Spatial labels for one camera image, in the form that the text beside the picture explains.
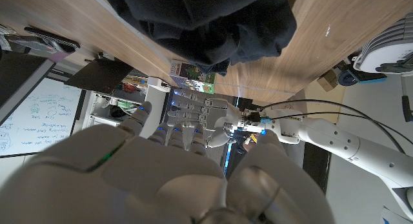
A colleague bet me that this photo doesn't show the black computer monitor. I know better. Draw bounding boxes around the black computer monitor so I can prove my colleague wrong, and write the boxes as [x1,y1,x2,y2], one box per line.
[0,50,56,125]

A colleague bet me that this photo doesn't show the brown cardboard box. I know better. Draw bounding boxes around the brown cardboard box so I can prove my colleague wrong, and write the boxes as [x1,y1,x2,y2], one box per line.
[316,68,339,93]

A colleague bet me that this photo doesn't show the dark navy shorts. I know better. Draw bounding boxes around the dark navy shorts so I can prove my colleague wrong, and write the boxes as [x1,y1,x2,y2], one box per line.
[99,0,298,77]

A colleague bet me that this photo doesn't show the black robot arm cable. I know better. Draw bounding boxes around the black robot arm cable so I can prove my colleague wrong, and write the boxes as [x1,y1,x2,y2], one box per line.
[260,98,408,154]
[270,111,413,147]

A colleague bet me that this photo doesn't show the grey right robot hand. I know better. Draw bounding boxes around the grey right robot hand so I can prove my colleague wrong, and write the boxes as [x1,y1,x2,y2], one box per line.
[0,101,335,224]

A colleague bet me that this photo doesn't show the blue black wheeled base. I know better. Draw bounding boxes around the blue black wheeled base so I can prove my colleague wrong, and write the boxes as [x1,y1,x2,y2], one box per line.
[337,68,388,87]

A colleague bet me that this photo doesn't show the black flat screen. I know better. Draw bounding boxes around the black flat screen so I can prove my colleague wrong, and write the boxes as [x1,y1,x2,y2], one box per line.
[63,57,135,96]

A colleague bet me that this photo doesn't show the black keyboard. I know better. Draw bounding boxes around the black keyboard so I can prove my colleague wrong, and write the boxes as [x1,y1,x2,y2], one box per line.
[23,26,81,54]

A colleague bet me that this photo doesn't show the white grey ribbed machine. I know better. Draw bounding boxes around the white grey ribbed machine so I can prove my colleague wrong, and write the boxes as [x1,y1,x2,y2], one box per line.
[352,11,413,75]

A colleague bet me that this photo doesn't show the white shelf unit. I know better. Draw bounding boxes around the white shelf unit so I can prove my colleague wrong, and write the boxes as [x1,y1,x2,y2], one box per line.
[82,76,169,138]

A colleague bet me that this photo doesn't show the whiteboard with black frame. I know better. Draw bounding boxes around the whiteboard with black frame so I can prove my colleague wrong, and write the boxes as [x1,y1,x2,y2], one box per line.
[0,76,87,159]

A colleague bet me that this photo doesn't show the green printed game box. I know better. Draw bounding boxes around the green printed game box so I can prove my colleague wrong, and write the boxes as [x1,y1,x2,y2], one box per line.
[168,59,217,96]

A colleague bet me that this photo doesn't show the purple sticky note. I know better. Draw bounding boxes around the purple sticky note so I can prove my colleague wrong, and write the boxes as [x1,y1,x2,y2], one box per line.
[47,51,71,64]

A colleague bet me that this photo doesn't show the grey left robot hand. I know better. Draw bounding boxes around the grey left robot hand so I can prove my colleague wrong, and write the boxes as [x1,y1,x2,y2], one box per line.
[166,87,246,149]

